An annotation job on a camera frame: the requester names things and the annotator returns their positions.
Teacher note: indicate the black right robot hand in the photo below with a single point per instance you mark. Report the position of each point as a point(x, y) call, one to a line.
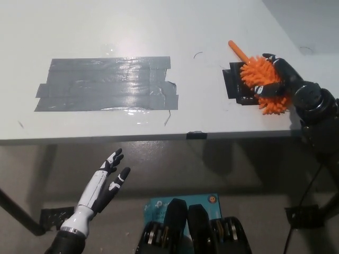
point(287, 74)

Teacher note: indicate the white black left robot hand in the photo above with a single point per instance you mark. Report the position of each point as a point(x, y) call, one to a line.
point(92, 193)

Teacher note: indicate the orange spiky duster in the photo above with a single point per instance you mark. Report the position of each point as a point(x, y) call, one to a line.
point(260, 72)

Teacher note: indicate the black floor tape piece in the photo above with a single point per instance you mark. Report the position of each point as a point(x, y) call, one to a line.
point(304, 215)
point(55, 217)

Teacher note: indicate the square black tape patch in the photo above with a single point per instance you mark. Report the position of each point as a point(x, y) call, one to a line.
point(234, 79)

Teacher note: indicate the teal cardboard router box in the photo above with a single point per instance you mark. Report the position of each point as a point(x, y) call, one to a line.
point(159, 205)

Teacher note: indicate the black metal table leg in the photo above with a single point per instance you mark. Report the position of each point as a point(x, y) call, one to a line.
point(18, 210)

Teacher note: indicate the large grey tape patch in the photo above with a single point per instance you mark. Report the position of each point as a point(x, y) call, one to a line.
point(106, 84)

